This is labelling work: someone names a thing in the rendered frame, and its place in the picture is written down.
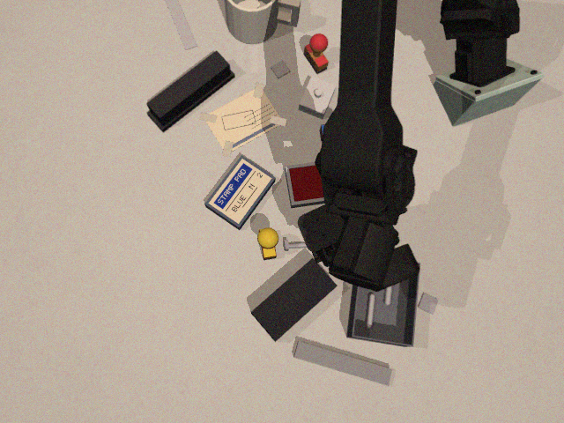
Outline cream inspection card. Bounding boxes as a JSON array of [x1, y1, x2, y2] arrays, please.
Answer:
[[199, 83, 287, 158]]

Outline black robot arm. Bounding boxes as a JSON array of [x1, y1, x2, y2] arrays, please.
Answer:
[[298, 0, 520, 290]]

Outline grey mug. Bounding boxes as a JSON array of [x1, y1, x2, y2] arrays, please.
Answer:
[[224, 0, 301, 44]]

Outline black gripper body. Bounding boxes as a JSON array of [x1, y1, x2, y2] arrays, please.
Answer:
[[315, 153, 420, 290]]

